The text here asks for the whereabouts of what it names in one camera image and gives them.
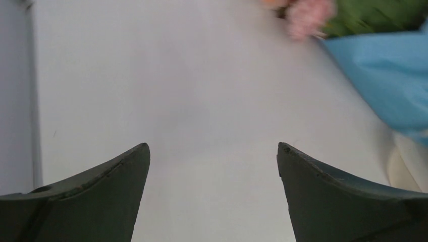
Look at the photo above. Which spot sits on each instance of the blue wrapping paper sheet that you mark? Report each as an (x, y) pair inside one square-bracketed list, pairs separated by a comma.
[(389, 71)]

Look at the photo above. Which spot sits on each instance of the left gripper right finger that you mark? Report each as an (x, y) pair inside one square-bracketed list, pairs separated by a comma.
[(328, 204)]

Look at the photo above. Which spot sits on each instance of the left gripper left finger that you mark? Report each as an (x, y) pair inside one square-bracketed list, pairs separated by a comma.
[(99, 204)]

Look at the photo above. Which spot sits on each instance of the pink fake rose stem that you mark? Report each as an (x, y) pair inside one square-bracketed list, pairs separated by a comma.
[(305, 18)]

